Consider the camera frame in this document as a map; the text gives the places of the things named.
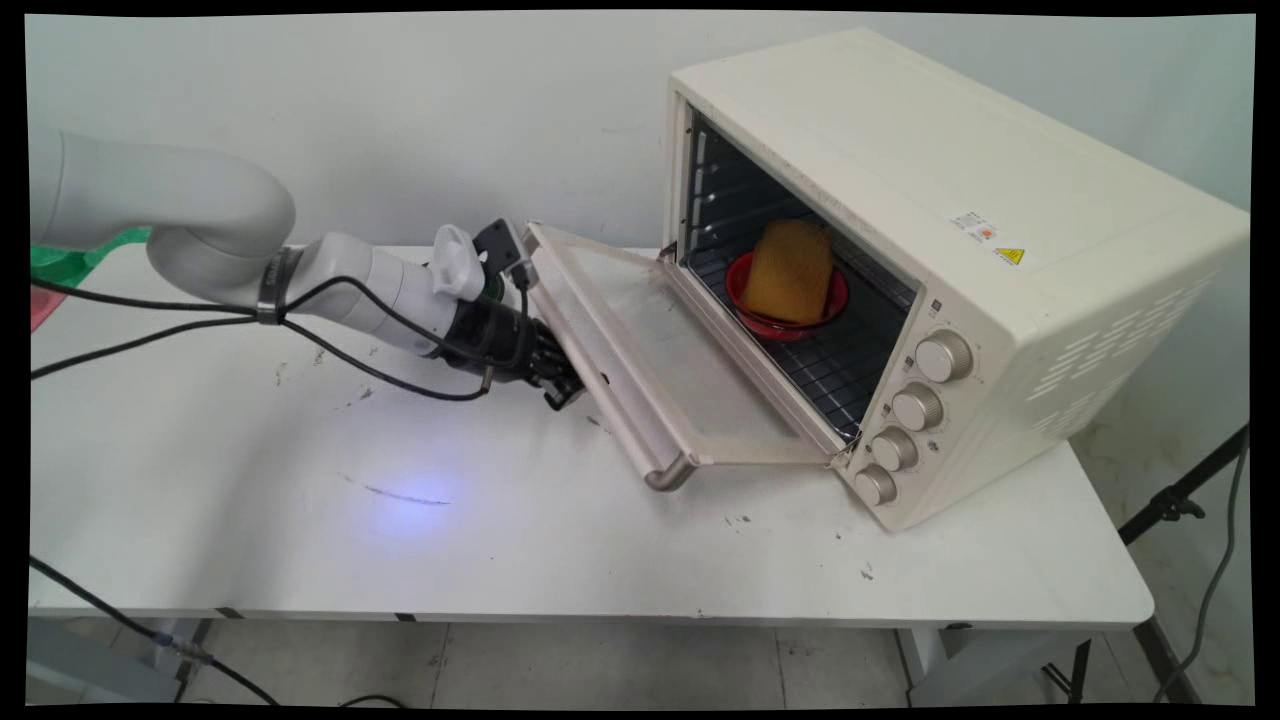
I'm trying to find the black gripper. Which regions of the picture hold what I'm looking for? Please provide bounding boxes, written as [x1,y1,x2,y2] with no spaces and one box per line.
[438,293,586,412]

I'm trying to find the glass oven door with handle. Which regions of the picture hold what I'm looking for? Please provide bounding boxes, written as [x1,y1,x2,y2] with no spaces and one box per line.
[515,222,853,492]

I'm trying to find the red bowl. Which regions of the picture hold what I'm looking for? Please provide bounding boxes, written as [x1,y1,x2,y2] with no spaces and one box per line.
[725,251,850,342]

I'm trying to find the yellow sponge bread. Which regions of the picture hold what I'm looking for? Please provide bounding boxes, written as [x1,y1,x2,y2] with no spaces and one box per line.
[741,219,834,326]

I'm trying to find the silver oven knob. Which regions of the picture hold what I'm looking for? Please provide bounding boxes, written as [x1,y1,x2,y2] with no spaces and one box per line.
[869,427,919,473]
[914,330,974,384]
[853,464,898,507]
[890,383,944,433]

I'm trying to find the cream toaster oven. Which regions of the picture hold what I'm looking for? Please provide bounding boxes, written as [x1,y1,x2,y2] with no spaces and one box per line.
[660,27,1251,533]

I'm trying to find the green plastic items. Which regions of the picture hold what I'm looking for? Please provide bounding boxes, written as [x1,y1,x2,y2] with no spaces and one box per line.
[30,227,153,287]

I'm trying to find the white table leg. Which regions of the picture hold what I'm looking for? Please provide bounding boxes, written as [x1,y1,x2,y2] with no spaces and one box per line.
[28,617,206,704]
[895,625,1093,707]

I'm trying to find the black tripod stand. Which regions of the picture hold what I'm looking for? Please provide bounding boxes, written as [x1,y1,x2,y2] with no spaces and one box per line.
[1040,424,1251,706]

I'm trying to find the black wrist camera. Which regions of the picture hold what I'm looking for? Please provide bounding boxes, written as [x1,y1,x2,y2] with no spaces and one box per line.
[473,218,534,293]

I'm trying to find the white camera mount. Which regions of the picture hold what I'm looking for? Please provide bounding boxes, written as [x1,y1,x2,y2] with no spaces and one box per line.
[431,224,488,303]

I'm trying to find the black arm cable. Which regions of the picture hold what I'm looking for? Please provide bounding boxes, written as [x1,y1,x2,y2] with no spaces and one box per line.
[30,274,533,403]

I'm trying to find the wire oven rack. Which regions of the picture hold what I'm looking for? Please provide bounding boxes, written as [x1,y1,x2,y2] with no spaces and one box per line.
[690,240,916,441]

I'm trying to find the grey cable strap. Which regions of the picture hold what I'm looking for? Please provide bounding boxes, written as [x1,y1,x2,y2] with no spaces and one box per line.
[256,246,305,327]

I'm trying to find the black cable with connector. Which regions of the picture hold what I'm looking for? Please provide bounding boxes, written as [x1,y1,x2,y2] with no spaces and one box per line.
[28,556,283,707]

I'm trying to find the grey hanging cable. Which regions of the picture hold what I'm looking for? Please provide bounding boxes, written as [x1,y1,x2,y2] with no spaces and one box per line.
[1153,440,1251,703]

